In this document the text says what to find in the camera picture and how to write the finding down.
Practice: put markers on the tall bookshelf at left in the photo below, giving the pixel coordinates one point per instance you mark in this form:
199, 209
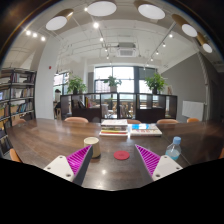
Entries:
17, 101

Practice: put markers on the round pendant lamp centre-right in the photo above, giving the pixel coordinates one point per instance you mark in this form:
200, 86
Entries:
149, 10

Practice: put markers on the right potted plant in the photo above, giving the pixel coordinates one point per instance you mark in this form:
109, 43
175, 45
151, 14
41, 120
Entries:
156, 83

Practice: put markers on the ceiling air conditioner unit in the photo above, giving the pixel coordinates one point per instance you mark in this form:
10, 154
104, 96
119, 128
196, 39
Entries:
126, 49

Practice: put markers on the low dark shelf divider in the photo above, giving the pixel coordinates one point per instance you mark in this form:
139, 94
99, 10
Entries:
95, 107

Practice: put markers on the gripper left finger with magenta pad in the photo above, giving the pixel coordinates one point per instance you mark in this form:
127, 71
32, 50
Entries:
73, 167

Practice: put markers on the left stack of books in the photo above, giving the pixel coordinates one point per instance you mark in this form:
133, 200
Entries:
112, 127

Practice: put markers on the left potted plant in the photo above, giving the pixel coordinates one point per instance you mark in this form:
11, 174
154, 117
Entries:
76, 85

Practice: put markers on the white board at right wall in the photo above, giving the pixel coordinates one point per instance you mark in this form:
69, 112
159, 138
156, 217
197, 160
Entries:
192, 109

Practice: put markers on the round pendant lamp centre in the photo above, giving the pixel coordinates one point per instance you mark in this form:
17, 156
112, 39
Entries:
102, 8

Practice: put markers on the middle potted plant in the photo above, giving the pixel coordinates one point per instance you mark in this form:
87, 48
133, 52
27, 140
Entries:
113, 82

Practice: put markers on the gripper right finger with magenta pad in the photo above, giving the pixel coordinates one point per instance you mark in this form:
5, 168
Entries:
152, 166

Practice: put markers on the stack of books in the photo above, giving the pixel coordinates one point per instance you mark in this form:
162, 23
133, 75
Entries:
145, 130
112, 127

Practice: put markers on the red round coaster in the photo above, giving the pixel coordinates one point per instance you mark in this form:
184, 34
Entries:
121, 155

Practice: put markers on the beige paper cup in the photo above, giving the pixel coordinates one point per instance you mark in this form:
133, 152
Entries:
94, 142

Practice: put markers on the orange chair far middle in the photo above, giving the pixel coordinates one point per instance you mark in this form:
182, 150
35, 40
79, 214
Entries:
133, 121

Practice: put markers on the potted plant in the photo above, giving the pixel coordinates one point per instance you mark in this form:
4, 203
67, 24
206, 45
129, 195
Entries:
113, 82
156, 83
76, 85

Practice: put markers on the round pendant lamp far right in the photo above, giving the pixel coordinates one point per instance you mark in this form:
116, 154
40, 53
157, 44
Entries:
207, 48

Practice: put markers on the orange chair near left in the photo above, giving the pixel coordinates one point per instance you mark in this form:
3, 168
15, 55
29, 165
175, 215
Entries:
14, 156

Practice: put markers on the right stack of books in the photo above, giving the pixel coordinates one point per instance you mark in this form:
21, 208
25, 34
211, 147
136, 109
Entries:
145, 130

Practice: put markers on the clear water bottle blue cap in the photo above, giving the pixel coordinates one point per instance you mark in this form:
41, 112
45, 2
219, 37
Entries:
174, 149

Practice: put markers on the orange chair far right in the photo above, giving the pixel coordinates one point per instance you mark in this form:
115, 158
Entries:
190, 120

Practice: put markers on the orange chair far left-centre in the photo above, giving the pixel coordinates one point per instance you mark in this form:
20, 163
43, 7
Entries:
76, 120

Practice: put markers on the round pendant lamp left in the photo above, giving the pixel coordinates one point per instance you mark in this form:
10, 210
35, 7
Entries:
59, 20

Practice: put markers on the orange chair far right-centre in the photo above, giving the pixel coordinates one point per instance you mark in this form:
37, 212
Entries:
167, 121

